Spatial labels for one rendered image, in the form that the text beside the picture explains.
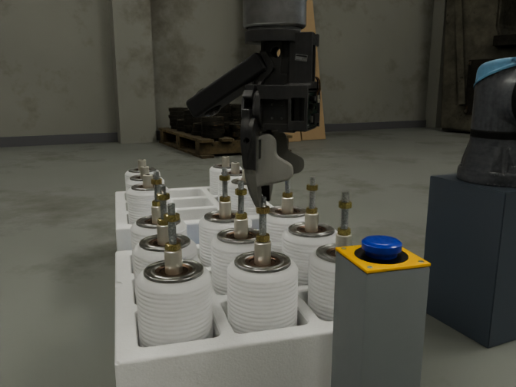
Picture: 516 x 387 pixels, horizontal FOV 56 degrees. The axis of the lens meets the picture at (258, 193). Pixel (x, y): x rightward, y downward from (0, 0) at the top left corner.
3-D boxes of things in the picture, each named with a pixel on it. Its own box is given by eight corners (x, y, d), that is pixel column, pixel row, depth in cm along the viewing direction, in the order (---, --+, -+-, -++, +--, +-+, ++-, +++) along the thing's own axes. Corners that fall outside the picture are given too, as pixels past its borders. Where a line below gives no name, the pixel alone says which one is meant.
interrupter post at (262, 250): (249, 264, 65) (249, 241, 64) (262, 259, 67) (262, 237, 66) (262, 269, 63) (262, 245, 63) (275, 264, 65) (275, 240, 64)
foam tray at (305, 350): (307, 312, 105) (309, 233, 101) (409, 434, 69) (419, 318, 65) (120, 338, 95) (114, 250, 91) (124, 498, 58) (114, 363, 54)
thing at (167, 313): (139, 424, 61) (130, 289, 57) (145, 378, 70) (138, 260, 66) (216, 417, 62) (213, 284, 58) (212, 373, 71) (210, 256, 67)
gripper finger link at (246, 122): (251, 170, 57) (254, 94, 56) (239, 169, 57) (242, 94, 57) (263, 169, 61) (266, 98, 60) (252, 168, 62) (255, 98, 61)
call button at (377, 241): (388, 251, 52) (388, 233, 52) (408, 264, 48) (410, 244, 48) (353, 254, 51) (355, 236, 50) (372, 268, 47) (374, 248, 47)
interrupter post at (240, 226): (250, 239, 75) (250, 219, 75) (235, 241, 75) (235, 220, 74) (246, 235, 78) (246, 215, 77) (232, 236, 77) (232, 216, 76)
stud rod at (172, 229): (169, 262, 61) (167, 204, 59) (169, 259, 62) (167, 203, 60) (176, 262, 61) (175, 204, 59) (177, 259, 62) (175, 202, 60)
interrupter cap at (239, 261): (222, 265, 65) (222, 260, 65) (260, 251, 70) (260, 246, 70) (264, 280, 60) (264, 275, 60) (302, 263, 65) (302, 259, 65)
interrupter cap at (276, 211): (273, 220, 86) (273, 216, 86) (262, 210, 93) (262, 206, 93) (313, 217, 88) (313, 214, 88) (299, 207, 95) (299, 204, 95)
